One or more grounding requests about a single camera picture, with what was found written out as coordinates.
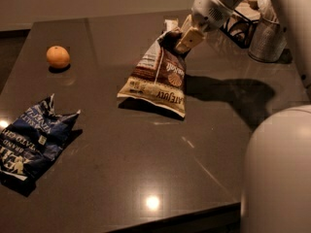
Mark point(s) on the orange fruit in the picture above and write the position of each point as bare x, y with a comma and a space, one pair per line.
58, 57

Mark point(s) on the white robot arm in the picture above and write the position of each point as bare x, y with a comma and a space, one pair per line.
276, 193

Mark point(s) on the black wire napkin holder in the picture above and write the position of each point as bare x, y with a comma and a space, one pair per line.
241, 25

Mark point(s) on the metal utensil cup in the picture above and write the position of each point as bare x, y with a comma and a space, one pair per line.
268, 41

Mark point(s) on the brown chip bag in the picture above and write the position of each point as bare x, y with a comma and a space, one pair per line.
159, 77

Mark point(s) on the blue chip bag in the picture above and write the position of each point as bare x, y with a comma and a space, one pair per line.
34, 140

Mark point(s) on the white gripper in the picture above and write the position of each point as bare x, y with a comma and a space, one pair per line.
207, 13

